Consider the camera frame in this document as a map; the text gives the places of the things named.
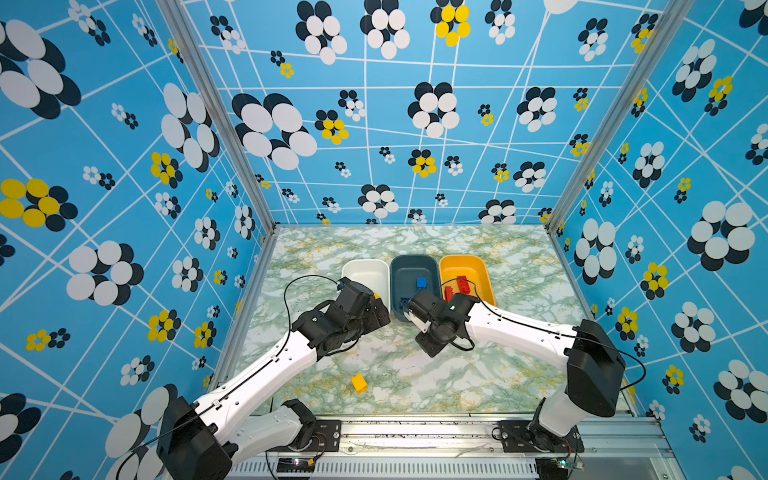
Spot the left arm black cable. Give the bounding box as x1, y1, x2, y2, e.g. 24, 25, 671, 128
283, 274, 343, 343

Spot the dark teal plastic bin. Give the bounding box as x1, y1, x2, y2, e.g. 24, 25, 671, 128
390, 254, 441, 323

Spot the aluminium corner post right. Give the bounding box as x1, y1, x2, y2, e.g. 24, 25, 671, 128
546, 0, 695, 238

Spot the yellow lego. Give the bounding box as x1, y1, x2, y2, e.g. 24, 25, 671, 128
350, 374, 368, 394

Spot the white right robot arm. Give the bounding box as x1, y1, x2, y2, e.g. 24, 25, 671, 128
404, 290, 626, 450

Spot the white plastic bin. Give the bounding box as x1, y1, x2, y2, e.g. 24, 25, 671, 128
342, 259, 391, 305

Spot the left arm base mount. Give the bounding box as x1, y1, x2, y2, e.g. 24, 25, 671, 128
269, 419, 342, 453

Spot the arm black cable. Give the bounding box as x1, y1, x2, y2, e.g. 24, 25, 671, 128
283, 274, 343, 343
440, 277, 648, 392

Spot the yellow plastic bin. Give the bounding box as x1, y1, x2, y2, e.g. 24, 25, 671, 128
438, 255, 496, 306

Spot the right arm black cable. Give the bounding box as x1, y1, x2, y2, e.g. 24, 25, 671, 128
440, 277, 648, 392

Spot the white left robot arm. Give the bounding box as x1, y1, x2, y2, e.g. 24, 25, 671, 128
156, 277, 390, 479

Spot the aluminium corner post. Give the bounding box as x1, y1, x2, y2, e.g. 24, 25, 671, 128
546, 0, 695, 238
157, 0, 276, 238

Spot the aluminium corner post left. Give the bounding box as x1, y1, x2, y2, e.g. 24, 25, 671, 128
157, 0, 276, 238

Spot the aluminium front rail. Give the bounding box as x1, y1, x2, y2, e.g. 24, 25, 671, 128
223, 415, 684, 479

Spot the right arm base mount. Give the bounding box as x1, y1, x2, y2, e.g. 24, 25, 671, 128
492, 420, 584, 455

